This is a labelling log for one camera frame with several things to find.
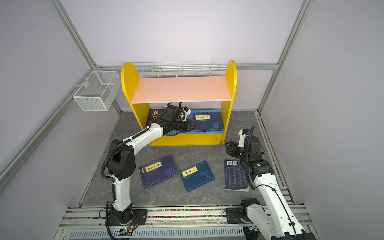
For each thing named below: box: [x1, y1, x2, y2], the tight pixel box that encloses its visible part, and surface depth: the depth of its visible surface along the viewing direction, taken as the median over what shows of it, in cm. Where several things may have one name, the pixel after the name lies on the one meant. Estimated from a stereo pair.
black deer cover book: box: [146, 108, 166, 127], surface depth 95 cm
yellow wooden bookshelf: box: [121, 60, 238, 147], surface depth 77 cm
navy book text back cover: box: [224, 159, 250, 192], surface depth 88 cm
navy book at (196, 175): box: [179, 160, 216, 193], surface depth 88 cm
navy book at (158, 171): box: [138, 154, 180, 190], surface depth 88 cm
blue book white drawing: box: [174, 109, 225, 136], surface depth 93 cm
